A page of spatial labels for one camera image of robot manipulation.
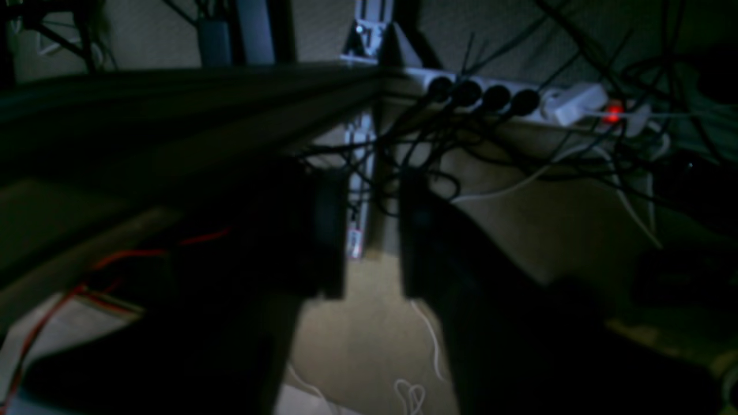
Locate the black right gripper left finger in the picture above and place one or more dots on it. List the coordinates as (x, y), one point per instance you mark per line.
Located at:
(220, 294)

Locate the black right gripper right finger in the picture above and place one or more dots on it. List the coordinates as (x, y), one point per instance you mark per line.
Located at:
(514, 347)

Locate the white power strip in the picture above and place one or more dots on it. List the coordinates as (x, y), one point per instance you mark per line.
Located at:
(579, 107)

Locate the aluminium extrusion post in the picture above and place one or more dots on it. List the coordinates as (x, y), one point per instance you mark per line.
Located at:
(363, 45)

